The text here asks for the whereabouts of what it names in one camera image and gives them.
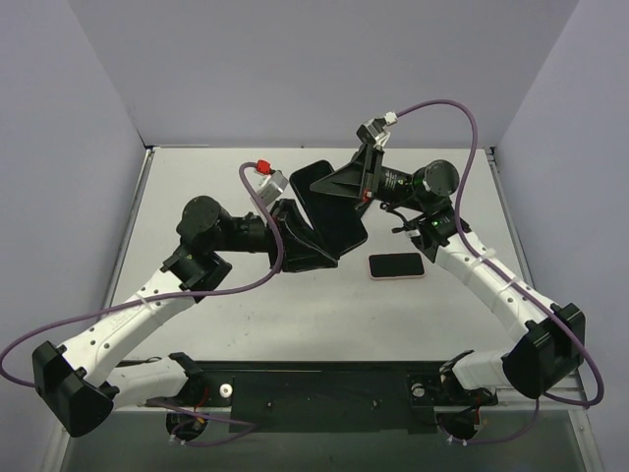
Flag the black phone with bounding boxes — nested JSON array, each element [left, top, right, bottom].
[[289, 160, 368, 259]]

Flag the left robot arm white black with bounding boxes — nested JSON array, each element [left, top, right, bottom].
[[31, 196, 345, 438]]

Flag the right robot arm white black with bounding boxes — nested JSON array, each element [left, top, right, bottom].
[[311, 144, 585, 402]]

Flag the phone in pink case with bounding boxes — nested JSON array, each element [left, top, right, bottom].
[[368, 253, 426, 280]]

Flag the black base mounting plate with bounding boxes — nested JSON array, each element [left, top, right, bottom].
[[164, 361, 497, 434]]

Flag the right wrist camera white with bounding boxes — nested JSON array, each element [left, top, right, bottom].
[[356, 111, 398, 148]]

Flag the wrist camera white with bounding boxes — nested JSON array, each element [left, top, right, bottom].
[[356, 111, 398, 148], [255, 159, 289, 206]]

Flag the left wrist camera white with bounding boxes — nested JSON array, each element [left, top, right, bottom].
[[255, 159, 289, 206]]

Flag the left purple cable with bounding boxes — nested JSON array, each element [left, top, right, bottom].
[[0, 164, 286, 446]]

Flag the aluminium frame rail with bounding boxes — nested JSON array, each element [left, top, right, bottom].
[[484, 147, 591, 409]]

